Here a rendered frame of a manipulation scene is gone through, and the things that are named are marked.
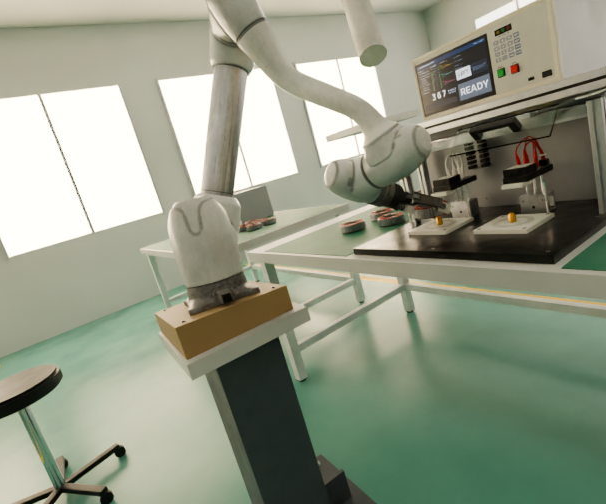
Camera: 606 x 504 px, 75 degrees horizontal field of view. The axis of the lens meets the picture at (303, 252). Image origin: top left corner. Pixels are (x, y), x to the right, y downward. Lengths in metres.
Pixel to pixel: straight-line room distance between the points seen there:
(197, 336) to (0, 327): 4.57
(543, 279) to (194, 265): 0.78
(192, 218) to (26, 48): 4.84
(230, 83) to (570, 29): 0.92
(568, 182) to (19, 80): 5.23
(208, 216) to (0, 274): 4.46
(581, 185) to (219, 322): 1.10
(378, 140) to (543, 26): 0.53
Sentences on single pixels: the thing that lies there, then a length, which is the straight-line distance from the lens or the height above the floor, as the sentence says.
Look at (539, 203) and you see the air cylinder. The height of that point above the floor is 0.80.
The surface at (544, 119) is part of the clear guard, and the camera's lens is 1.02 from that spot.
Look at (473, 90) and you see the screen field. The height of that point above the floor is 1.16.
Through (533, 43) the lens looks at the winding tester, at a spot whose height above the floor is 1.22.
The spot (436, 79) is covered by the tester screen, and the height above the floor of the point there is 1.23.
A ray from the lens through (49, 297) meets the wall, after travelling 5.36.
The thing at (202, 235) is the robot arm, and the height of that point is 0.99.
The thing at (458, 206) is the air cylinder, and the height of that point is 0.81.
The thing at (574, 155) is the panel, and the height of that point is 0.90.
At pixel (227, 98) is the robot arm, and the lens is 1.25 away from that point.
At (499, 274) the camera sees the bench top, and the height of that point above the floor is 0.73.
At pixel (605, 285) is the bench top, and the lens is 0.92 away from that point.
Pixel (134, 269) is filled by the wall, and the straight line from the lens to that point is 5.42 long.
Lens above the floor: 1.09
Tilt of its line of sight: 12 degrees down
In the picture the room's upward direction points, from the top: 16 degrees counter-clockwise
